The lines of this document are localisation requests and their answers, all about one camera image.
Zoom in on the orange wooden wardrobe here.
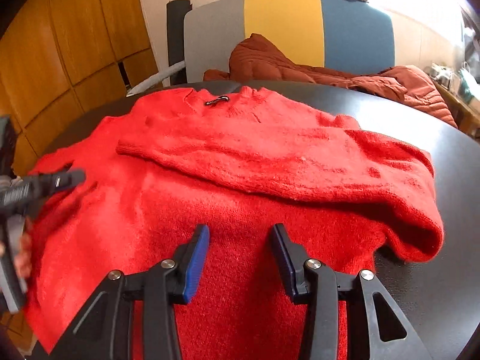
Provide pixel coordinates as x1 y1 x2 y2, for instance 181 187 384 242
0 0 158 181

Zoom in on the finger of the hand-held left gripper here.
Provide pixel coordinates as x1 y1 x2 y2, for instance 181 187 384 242
28 169 87 203

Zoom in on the rust brown quilted jacket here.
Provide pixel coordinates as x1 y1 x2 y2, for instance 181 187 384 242
204 34 458 128

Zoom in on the red knit sweater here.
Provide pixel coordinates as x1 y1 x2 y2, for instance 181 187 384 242
24 87 445 360

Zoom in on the grey yellow blue chair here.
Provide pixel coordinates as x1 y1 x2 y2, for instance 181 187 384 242
127 0 396 98

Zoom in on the wooden desk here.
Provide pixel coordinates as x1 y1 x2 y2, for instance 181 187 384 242
431 79 480 137

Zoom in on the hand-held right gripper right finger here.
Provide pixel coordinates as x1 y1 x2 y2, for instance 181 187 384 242
271 223 434 360

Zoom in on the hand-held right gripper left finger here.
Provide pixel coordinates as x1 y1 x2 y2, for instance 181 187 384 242
49 224 210 360

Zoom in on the person's left hand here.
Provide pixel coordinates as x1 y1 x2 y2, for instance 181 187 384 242
13 232 34 282

